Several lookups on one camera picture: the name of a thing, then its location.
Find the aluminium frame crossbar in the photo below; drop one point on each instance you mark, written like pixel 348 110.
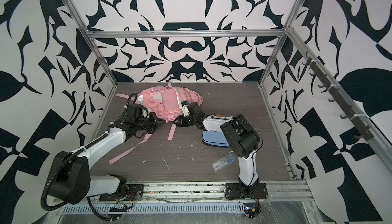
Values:
pixel 184 33

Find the blue pencil case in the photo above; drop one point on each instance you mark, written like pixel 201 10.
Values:
pixel 212 138

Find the white vented cable duct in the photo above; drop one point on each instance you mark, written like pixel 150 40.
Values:
pixel 173 208

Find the clear plastic ruler box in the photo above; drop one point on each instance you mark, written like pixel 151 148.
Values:
pixel 223 162

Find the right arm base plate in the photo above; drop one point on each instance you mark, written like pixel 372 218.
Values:
pixel 240 191

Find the small green circuit board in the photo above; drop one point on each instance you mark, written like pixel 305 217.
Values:
pixel 251 210

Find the pink student backpack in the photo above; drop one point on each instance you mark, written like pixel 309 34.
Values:
pixel 164 101

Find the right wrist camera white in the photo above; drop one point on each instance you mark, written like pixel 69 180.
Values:
pixel 184 108

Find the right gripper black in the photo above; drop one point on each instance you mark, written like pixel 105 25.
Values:
pixel 181 119

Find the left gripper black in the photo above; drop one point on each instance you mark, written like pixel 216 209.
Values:
pixel 155 120

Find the grey hook rack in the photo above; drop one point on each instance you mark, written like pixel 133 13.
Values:
pixel 340 96

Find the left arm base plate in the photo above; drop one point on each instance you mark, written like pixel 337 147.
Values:
pixel 126 192

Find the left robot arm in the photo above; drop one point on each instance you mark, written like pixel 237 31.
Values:
pixel 69 180

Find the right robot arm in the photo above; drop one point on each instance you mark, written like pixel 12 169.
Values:
pixel 239 134

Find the aluminium front rail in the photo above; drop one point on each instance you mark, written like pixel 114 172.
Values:
pixel 192 192

